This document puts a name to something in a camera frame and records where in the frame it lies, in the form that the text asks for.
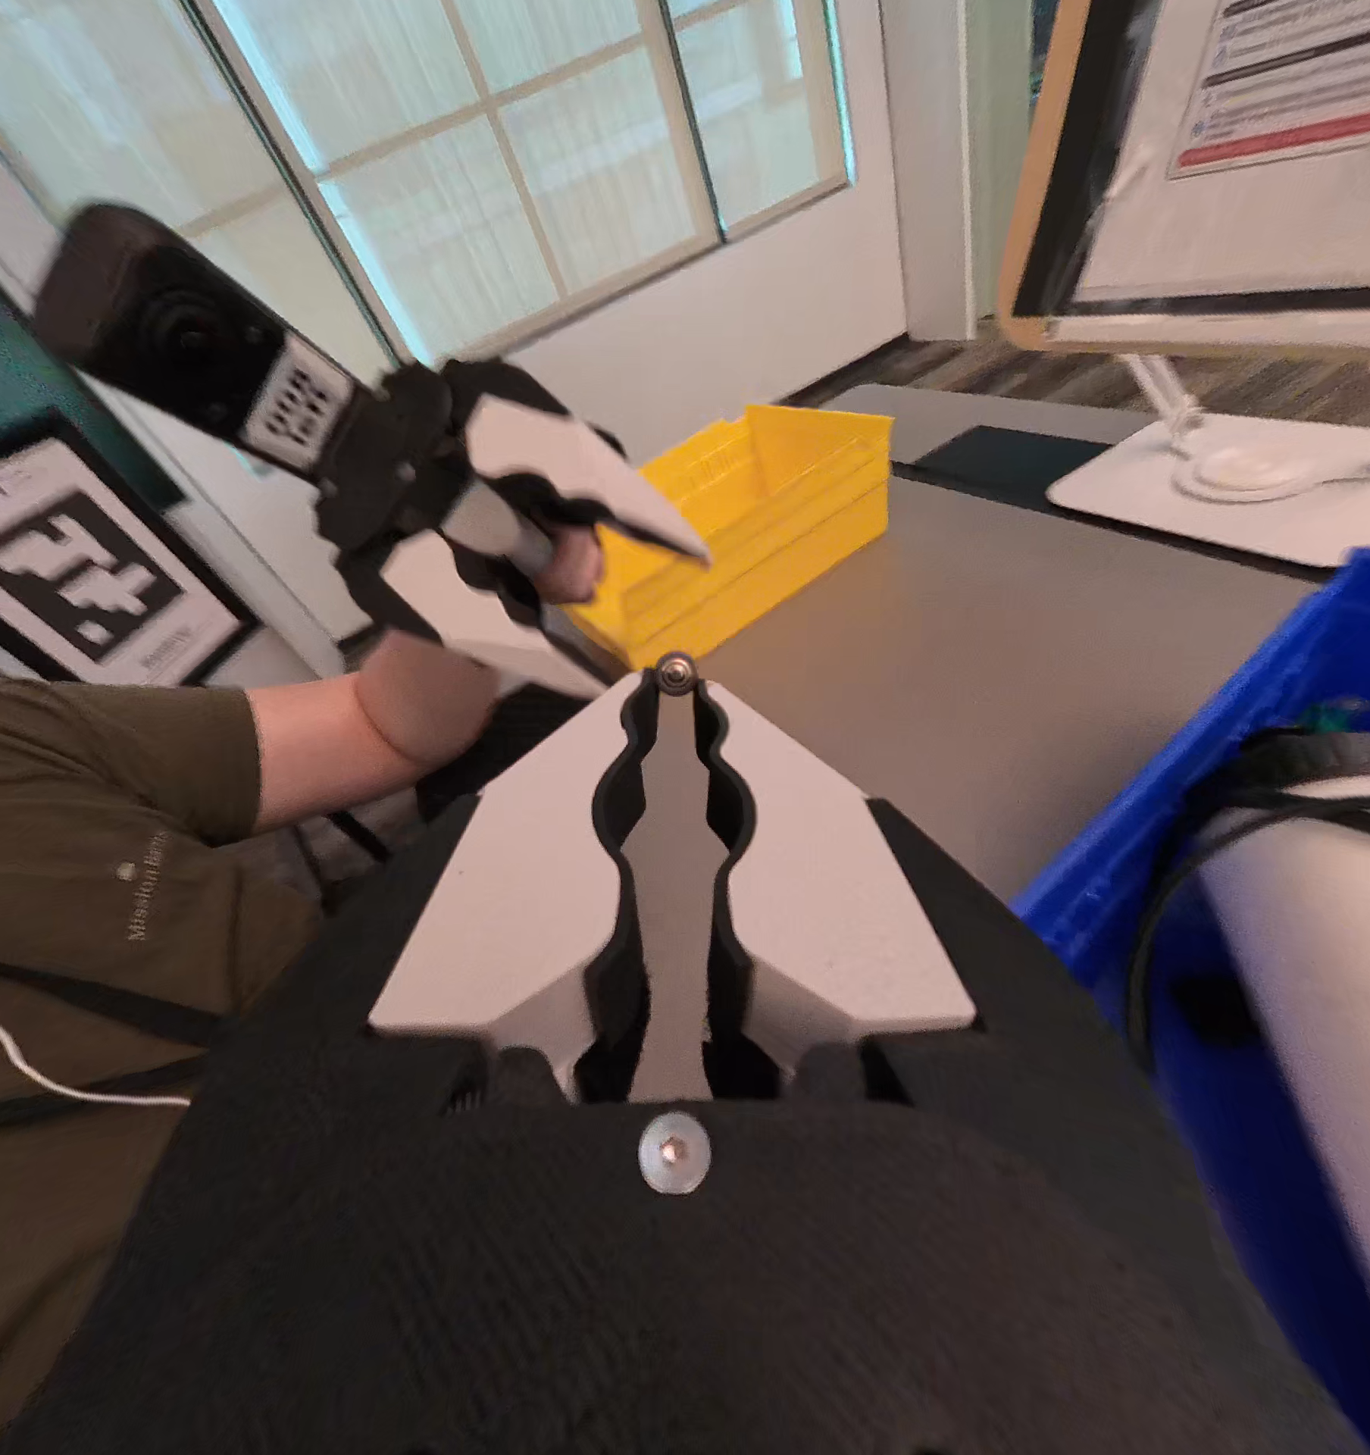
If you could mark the person's left hand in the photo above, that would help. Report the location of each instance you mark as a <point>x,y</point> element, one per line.
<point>569,568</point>

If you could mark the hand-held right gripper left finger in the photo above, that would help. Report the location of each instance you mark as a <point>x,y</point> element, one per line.
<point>504,898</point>

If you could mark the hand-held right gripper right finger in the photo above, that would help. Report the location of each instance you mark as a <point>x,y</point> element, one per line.
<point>845,909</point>

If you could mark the dark green brush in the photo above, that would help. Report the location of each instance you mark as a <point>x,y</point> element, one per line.
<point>1339,716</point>

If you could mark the blue storage bin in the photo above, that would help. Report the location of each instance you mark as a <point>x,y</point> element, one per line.
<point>1116,909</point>

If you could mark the yellow storage bin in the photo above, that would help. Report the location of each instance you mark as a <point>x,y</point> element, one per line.
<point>775,500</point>

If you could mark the white paned window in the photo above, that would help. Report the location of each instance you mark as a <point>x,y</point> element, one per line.
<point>469,136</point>

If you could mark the framed black white marker poster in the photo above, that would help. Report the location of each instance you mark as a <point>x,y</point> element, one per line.
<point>82,568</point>

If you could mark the dark flat mat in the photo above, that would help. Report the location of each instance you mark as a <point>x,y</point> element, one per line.
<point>1015,461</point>

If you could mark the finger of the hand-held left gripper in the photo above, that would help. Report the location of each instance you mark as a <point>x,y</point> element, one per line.
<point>572,472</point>
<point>469,603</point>

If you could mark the framed instruction sign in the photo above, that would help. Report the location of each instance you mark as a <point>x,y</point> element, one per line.
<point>1265,170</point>

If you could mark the black zip tie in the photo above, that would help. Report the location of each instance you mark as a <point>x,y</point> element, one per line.
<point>1137,966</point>

